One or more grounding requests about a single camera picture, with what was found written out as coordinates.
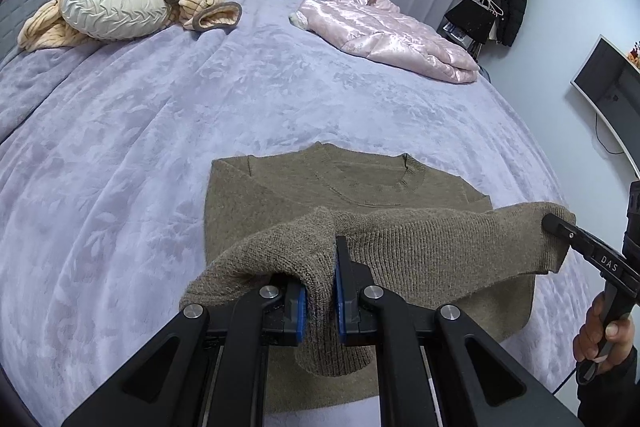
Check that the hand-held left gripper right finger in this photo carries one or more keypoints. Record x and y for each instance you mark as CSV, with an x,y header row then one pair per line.
x,y
340,307

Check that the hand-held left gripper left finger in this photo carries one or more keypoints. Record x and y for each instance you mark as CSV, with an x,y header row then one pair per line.
x,y
299,314

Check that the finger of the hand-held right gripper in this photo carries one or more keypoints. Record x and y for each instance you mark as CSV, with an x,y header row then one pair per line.
x,y
590,252

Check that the olive brown knit sweater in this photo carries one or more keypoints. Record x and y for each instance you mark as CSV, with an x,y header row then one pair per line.
x,y
425,257

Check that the person's right forearm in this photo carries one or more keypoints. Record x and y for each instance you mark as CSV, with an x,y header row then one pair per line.
x,y
615,392

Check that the person's right hand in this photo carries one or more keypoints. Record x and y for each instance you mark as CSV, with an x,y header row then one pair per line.
x,y
587,337

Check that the white framed flat television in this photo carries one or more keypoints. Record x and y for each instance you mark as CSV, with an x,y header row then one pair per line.
x,y
605,82

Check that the lavender plush bed blanket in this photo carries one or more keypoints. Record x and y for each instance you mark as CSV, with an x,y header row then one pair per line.
x,y
150,132

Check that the black hanging coat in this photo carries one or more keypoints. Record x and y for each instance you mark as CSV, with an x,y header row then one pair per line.
x,y
515,2

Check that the black sparkly bag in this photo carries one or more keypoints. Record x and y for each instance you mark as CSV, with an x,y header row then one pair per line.
x,y
470,19

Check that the pink satin padded jacket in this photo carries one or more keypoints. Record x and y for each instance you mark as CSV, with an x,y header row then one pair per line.
x,y
390,37

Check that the peach striped fleece blanket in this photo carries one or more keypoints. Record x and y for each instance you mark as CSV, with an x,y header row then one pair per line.
x,y
200,2

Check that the round cream pleated pillow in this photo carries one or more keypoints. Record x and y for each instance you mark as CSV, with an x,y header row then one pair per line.
x,y
115,2

